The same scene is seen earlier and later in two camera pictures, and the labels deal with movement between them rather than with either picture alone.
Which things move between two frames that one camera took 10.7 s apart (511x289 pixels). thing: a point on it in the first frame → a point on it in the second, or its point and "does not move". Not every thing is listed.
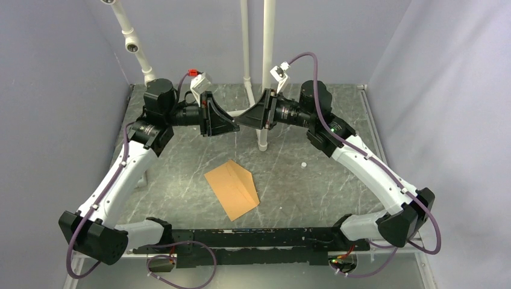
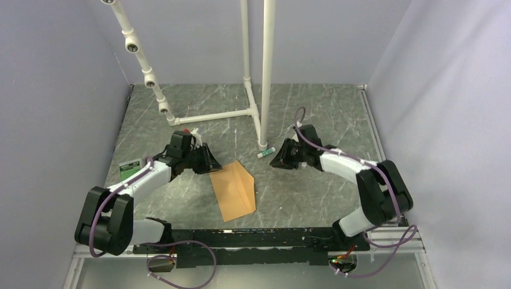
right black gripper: (262, 114) → (282, 160)
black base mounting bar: (305, 246) does not move
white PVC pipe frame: (269, 25) does not move
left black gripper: (213, 118) → (209, 164)
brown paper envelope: (234, 186) does not move
